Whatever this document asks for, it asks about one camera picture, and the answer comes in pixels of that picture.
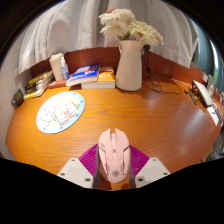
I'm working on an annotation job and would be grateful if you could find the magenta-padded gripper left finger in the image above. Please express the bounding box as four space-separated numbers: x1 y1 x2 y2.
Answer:
57 143 101 190

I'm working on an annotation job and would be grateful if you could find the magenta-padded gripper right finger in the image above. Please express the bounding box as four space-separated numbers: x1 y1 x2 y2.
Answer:
128 145 172 189

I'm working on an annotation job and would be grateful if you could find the pink computer mouse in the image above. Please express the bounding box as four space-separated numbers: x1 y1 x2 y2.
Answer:
97 128 132 184

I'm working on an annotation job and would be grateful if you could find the round cartoon-print mouse pad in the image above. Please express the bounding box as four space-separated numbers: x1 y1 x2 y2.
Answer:
35 91 86 135

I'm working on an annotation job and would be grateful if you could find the yellow and white book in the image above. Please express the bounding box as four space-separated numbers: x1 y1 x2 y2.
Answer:
23 85 51 101

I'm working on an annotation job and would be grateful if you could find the brown book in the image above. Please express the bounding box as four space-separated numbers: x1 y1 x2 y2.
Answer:
47 79 68 89

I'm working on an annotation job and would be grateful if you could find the silver laptop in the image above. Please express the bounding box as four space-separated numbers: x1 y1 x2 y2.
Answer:
191 79 214 108

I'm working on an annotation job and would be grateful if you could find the green and dark mug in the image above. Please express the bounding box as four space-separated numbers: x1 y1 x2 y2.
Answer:
10 88 25 108

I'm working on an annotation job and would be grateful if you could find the orange book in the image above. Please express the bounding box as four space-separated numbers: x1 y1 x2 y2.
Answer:
81 66 116 90

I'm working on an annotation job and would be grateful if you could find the yellow and black book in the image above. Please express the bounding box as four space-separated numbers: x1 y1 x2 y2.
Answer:
28 69 54 86

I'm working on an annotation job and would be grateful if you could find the clear spray bottle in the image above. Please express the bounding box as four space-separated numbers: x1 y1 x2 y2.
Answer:
60 56 70 81

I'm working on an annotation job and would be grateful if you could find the white ceramic pitcher vase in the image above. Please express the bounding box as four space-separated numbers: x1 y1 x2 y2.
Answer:
115 39 147 92

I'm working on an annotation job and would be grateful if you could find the cream lidded travel cup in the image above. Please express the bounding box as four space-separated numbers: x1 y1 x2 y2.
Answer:
49 52 65 82

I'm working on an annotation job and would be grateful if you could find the white flower bouquet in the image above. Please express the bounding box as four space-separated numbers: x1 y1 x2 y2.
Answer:
98 8 165 47

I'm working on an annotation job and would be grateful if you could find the white curtain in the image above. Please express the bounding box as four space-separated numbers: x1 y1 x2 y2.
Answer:
13 0 200 79

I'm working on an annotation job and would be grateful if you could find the black cable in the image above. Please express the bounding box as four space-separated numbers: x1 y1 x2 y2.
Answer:
142 49 184 95

